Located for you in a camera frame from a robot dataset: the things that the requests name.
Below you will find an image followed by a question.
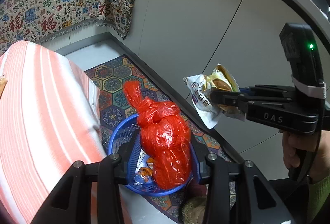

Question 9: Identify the blue plastic basket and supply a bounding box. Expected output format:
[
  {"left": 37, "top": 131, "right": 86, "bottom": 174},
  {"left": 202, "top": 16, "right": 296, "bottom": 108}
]
[{"left": 108, "top": 114, "right": 187, "bottom": 197}]

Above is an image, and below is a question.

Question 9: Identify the person's right hand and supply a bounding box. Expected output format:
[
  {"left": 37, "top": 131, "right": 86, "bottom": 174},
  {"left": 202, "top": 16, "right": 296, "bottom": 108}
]
[{"left": 282, "top": 130, "right": 329, "bottom": 183}]

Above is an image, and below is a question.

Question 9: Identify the grey kitchen counter cabinet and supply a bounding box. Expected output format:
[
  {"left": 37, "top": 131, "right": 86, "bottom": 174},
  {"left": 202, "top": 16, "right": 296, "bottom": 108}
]
[{"left": 107, "top": 0, "right": 330, "bottom": 181}]

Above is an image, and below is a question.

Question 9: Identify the beige snack bar packet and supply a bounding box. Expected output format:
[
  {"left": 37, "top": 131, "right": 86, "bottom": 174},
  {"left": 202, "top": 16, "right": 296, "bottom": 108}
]
[{"left": 0, "top": 76, "right": 8, "bottom": 98}]

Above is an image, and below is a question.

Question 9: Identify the red plastic bag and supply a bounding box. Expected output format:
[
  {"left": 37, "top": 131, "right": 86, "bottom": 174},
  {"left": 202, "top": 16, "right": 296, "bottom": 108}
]
[{"left": 123, "top": 81, "right": 191, "bottom": 190}]

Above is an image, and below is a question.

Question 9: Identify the colourful hexagon floor mat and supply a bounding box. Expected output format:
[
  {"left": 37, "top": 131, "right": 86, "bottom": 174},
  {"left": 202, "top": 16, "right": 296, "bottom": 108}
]
[{"left": 86, "top": 55, "right": 224, "bottom": 223}]

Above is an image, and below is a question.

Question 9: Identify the crushed orange soda can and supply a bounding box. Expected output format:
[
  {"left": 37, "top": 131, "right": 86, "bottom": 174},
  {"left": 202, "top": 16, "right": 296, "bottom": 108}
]
[{"left": 133, "top": 158, "right": 154, "bottom": 185}]

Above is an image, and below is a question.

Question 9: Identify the pink striped tablecloth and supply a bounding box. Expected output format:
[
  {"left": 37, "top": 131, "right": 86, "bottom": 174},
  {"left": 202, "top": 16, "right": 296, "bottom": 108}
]
[{"left": 1, "top": 41, "right": 106, "bottom": 223}]

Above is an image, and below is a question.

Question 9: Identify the silver white snack wrapper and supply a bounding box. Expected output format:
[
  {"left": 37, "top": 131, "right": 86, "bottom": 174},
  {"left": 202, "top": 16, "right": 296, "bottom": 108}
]
[{"left": 183, "top": 73, "right": 246, "bottom": 130}]

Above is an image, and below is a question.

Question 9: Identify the green yellow snack wrapper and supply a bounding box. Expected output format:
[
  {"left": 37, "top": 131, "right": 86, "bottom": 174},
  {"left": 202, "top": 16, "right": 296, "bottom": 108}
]
[{"left": 206, "top": 64, "right": 240, "bottom": 92}]

